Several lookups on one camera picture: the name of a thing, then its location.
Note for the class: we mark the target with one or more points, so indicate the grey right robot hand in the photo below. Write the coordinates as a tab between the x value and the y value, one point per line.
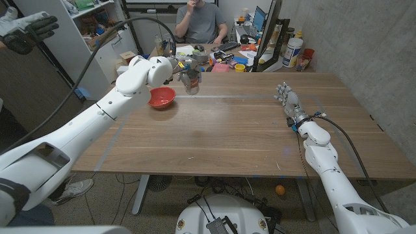
292	102

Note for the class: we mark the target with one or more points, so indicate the soup can with red label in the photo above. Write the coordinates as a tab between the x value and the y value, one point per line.
192	84

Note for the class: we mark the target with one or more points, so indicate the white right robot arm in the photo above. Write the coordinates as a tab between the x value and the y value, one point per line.
334	182

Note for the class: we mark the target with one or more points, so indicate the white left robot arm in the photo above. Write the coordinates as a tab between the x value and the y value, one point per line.
81	130

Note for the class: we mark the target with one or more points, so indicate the red bowl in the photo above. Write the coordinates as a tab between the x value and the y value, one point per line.
162	97

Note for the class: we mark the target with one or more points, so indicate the white plastic tub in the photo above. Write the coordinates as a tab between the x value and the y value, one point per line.
292	52

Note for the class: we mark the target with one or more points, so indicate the red cup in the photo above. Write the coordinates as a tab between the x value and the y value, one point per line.
309	53

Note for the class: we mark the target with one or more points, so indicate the yellow cup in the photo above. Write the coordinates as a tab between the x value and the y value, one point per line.
240	68

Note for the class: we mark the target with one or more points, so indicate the black computer monitor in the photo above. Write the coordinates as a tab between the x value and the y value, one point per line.
268	35

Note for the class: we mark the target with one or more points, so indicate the black headphones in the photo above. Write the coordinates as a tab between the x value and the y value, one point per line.
247	39

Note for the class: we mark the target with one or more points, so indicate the pink box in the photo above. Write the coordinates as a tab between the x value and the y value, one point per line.
220	67

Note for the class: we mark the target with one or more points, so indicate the black keyboard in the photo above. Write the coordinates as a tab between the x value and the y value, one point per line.
228	46

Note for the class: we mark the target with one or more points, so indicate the orange ball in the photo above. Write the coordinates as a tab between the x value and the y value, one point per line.
280	190

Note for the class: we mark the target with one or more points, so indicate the laptop with blue screen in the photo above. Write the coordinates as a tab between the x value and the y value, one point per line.
259	19

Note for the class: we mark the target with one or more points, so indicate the grey table leg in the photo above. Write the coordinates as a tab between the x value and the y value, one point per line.
306	200
140	195

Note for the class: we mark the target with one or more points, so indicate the grey tape roll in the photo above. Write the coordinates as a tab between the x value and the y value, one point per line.
200	57

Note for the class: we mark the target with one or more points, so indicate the seated person in grey t-shirt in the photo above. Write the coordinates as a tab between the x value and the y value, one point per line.
201	22

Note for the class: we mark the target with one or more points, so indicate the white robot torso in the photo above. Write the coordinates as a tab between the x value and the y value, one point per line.
224	208

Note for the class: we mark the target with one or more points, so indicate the clear plastic bottle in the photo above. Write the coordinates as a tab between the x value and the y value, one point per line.
158	45

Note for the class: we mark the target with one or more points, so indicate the black round floor fan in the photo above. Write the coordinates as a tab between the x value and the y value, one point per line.
160	182

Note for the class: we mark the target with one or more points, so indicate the small wooden box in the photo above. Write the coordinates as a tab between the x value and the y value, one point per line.
127	57

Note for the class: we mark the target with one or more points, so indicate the white flat box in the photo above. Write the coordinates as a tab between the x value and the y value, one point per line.
122	70

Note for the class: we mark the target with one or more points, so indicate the cardboard box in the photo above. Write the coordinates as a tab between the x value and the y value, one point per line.
102	38

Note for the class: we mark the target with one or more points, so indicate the white shelf unit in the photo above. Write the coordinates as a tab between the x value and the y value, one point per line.
81	39

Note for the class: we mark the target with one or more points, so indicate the white sneaker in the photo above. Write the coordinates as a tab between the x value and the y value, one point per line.
73	191

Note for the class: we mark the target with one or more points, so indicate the black and white teleoperation glove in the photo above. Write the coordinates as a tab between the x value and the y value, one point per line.
29	31

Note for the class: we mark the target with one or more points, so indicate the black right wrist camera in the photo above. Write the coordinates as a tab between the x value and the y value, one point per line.
291	124

